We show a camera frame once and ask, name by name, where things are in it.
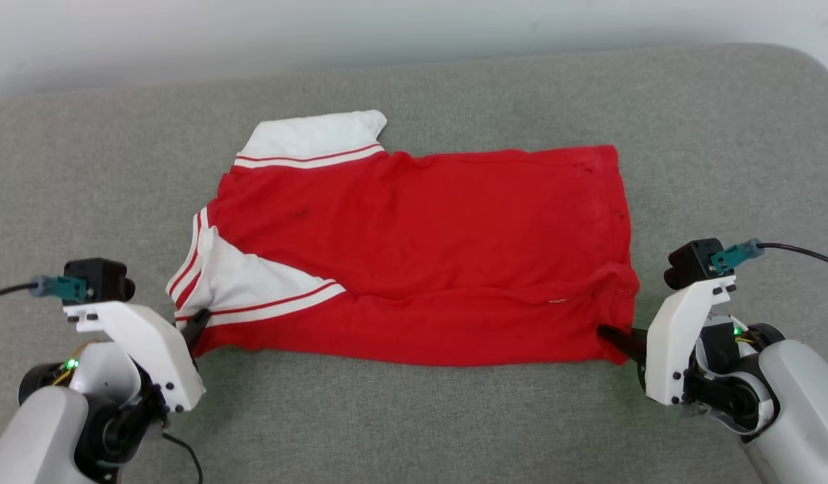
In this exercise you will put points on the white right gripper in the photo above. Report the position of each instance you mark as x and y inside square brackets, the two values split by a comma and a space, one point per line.
[672, 349]

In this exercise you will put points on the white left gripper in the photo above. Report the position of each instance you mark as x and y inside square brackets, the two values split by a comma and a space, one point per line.
[151, 349]

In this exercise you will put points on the red and white garment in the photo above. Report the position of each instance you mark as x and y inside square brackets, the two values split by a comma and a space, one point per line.
[454, 255]

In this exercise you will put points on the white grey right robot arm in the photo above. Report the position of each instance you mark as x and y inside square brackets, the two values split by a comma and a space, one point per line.
[800, 403]

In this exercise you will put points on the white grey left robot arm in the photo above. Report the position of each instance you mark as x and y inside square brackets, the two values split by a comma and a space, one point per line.
[30, 437]

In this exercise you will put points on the grey fabric sofa cushion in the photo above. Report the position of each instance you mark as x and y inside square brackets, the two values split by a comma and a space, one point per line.
[454, 417]

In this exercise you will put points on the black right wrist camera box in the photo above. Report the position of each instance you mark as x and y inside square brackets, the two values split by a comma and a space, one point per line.
[689, 262]

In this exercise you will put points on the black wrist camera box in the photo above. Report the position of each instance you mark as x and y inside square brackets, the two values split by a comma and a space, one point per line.
[101, 279]
[689, 262]

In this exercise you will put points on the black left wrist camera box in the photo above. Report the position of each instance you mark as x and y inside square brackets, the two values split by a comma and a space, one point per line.
[101, 279]

